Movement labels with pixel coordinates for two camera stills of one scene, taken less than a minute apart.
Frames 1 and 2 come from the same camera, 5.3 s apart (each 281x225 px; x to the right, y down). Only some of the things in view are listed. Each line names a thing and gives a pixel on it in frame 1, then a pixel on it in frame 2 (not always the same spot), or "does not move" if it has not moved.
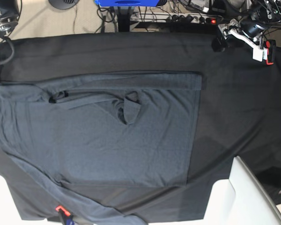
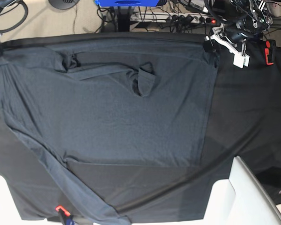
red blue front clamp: x=67 y=217 does not move
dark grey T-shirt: x=99 y=148 -> x=133 y=100
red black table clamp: x=270 y=45 does not move
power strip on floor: x=175 y=18 does not move
